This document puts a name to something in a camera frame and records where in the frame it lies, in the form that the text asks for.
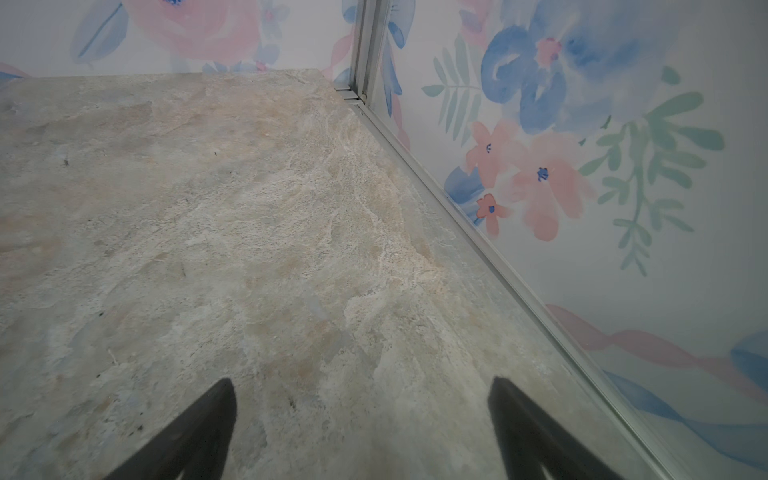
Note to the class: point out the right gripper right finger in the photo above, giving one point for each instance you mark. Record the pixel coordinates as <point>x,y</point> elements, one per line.
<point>533,445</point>

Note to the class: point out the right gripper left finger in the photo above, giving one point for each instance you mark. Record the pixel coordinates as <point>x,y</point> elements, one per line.
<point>194,445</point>

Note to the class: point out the right corner aluminium post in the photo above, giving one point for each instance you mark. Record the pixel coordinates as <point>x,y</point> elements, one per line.
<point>369,28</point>

